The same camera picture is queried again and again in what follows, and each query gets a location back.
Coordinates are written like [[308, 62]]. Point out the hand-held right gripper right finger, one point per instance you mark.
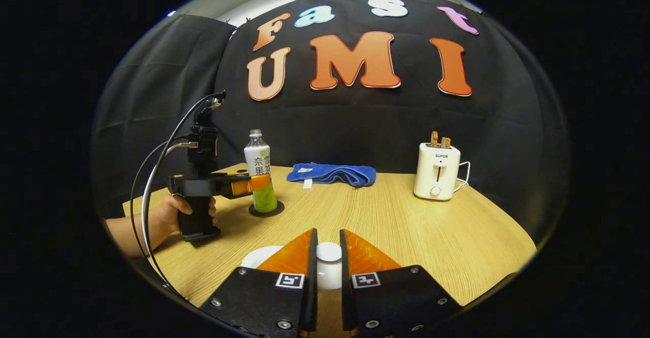
[[346, 287]]

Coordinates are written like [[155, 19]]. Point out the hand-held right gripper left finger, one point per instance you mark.
[[312, 287]]

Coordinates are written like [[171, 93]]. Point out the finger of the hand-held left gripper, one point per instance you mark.
[[244, 184]]

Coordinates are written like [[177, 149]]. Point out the clear water bottle green label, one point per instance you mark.
[[256, 160]]

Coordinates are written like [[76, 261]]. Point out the dark round coaster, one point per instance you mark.
[[254, 211]]

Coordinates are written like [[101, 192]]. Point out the white teacup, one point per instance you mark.
[[259, 258]]

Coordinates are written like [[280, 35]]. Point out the blue folded towel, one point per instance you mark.
[[335, 174]]

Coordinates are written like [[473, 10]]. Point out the black backdrop cloth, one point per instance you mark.
[[355, 120]]

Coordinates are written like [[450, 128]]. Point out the white toaster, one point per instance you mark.
[[435, 173]]

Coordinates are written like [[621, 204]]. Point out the brown bread slice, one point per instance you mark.
[[434, 139], [445, 142]]

